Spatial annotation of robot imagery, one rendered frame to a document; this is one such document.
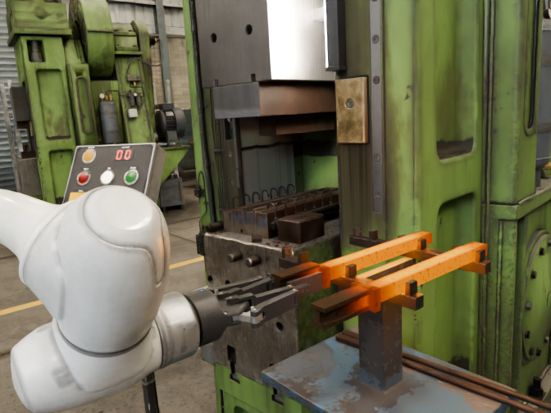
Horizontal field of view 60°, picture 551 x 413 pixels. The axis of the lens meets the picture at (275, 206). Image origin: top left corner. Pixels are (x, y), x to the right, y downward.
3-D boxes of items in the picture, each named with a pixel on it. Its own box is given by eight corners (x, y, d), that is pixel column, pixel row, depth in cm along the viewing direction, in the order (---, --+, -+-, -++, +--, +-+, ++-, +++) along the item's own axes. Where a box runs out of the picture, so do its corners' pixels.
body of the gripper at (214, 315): (175, 337, 69) (229, 317, 74) (205, 358, 62) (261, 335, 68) (170, 288, 67) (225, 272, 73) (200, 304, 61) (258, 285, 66)
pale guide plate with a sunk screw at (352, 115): (364, 142, 125) (362, 76, 122) (336, 142, 131) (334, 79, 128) (369, 142, 127) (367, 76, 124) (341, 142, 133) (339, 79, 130)
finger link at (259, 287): (223, 321, 69) (216, 319, 70) (275, 297, 77) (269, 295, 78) (221, 295, 68) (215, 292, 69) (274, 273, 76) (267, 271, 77)
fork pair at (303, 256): (301, 264, 89) (300, 253, 89) (281, 258, 94) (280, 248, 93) (378, 238, 104) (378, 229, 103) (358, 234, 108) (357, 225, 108)
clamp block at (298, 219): (299, 244, 131) (298, 222, 130) (277, 240, 137) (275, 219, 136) (325, 235, 140) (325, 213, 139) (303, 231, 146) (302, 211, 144)
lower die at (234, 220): (268, 238, 140) (266, 211, 138) (224, 230, 153) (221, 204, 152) (349, 211, 169) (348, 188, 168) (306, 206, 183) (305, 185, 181)
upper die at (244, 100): (261, 116, 133) (258, 81, 131) (214, 119, 146) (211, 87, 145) (347, 111, 163) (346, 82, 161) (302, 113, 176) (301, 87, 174)
